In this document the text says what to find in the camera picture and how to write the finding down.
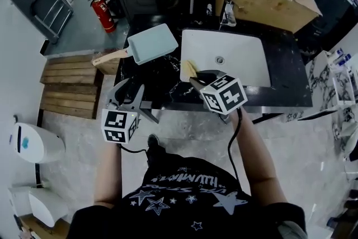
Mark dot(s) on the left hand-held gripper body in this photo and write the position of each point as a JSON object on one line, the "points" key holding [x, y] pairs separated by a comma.
{"points": [[118, 126]]}

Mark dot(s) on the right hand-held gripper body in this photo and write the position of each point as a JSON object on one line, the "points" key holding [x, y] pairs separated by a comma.
{"points": [[223, 95]]}

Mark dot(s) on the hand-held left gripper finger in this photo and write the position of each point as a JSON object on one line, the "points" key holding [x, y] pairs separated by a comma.
{"points": [[116, 96], [139, 98]]}

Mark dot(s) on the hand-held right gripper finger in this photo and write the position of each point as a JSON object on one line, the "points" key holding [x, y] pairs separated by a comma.
{"points": [[199, 83], [212, 74]]}

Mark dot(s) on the yellow sponge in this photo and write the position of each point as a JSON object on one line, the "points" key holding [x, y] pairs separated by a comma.
{"points": [[188, 67]]}

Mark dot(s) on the person's right forearm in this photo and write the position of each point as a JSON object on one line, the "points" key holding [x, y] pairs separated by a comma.
{"points": [[257, 154]]}

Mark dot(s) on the person's left forearm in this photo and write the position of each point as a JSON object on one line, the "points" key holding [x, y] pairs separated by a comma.
{"points": [[107, 176]]}

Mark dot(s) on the black marble sink table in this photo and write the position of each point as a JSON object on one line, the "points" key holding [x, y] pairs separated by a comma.
{"points": [[156, 78]]}

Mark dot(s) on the wooden crate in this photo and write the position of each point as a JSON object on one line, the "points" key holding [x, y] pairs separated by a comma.
{"points": [[107, 67]]}

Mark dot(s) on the white sink basin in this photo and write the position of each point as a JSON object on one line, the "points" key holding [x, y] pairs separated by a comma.
{"points": [[237, 47]]}

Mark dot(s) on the person's black shoe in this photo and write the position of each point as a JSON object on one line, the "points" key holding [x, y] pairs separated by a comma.
{"points": [[153, 141]]}

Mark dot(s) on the wooden pallet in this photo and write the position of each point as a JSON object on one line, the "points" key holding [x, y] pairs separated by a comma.
{"points": [[70, 86]]}

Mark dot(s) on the chrome faucet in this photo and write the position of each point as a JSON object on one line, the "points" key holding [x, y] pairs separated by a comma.
{"points": [[228, 12]]}

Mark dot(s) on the white round device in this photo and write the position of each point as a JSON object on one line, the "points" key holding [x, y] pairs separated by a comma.
{"points": [[39, 144]]}

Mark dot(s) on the red fire extinguisher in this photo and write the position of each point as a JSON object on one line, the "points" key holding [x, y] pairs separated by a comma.
{"points": [[103, 15]]}

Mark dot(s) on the white marble pattern cabinet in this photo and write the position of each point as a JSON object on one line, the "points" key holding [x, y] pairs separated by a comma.
{"points": [[321, 84]]}

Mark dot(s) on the person's black star print clothing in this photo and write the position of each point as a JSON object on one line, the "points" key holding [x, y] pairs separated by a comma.
{"points": [[184, 204]]}

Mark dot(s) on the plain white toilet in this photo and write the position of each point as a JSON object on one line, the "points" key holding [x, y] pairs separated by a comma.
{"points": [[44, 204]]}

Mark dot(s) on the small cardboard box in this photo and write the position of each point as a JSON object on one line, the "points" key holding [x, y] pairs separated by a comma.
{"points": [[44, 228]]}

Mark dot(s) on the blue bottle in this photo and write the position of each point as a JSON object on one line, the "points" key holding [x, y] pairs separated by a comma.
{"points": [[345, 58]]}

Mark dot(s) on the black cabinet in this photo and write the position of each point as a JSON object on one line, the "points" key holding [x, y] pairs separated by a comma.
{"points": [[332, 16]]}

